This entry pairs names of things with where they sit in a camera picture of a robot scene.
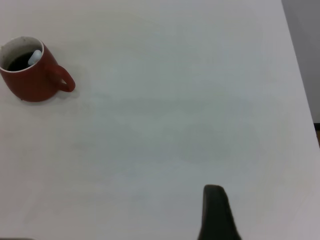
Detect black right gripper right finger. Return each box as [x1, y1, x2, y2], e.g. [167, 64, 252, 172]
[197, 184, 242, 240]

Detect red ceramic mug with coffee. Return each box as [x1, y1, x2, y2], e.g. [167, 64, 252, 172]
[0, 36, 76, 103]

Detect spoon with light blue handle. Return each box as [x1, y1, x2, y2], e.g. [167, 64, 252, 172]
[27, 49, 43, 66]

